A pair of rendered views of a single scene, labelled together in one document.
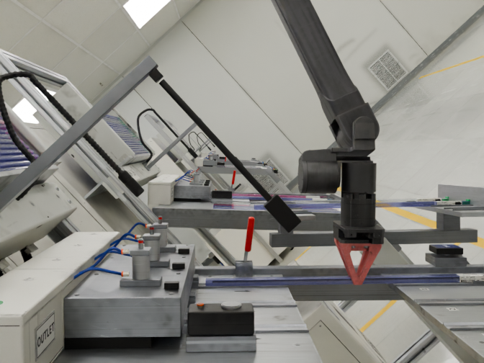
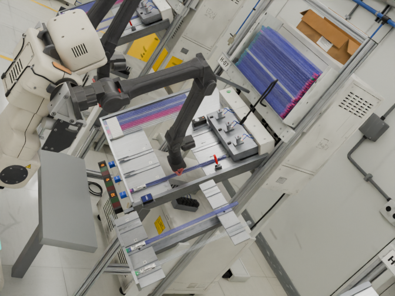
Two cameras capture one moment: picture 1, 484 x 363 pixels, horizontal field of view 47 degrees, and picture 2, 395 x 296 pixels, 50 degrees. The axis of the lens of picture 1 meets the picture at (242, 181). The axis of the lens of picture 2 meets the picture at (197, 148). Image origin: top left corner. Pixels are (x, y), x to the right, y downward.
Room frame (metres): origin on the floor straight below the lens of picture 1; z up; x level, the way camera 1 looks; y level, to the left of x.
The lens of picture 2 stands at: (2.24, -1.33, 1.85)
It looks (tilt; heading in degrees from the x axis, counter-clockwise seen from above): 23 degrees down; 136
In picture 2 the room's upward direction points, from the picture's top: 37 degrees clockwise
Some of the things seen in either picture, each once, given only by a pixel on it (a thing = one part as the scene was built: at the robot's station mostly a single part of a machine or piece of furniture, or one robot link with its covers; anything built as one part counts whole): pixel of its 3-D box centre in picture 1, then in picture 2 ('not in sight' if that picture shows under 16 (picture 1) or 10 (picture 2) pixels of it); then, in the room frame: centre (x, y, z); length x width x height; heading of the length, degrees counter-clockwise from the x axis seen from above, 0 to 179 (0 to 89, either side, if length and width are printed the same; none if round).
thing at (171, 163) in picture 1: (207, 192); not in sight; (5.67, 0.34, 0.95); 1.36 x 0.82 x 1.90; 89
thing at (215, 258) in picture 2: not in sight; (169, 224); (0.67, 0.42, 0.31); 0.70 x 0.65 x 0.62; 179
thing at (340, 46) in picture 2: not in sight; (337, 36); (0.62, 0.60, 1.82); 0.68 x 0.30 x 0.20; 179
